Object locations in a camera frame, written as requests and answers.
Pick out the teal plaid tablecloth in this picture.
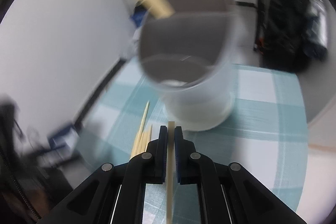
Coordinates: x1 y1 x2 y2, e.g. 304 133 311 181
76 59 308 210

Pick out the white divided utensil holder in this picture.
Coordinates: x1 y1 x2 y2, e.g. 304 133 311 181
138 0 247 131

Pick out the black bag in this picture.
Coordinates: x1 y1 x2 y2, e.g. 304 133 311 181
259 0 328 72

